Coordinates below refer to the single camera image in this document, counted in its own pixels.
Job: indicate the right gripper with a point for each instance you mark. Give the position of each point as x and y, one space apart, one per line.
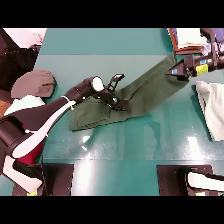
180 69

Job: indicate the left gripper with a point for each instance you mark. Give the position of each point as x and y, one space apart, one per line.
111 100

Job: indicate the olive green garment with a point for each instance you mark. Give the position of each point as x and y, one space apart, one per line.
146 90

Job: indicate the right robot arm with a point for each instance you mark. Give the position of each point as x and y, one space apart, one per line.
208 63

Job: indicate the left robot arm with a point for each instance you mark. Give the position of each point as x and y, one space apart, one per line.
40 116

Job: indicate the black garment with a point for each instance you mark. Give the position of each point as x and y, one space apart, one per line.
16 63

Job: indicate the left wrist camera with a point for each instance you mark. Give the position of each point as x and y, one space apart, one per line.
116 80

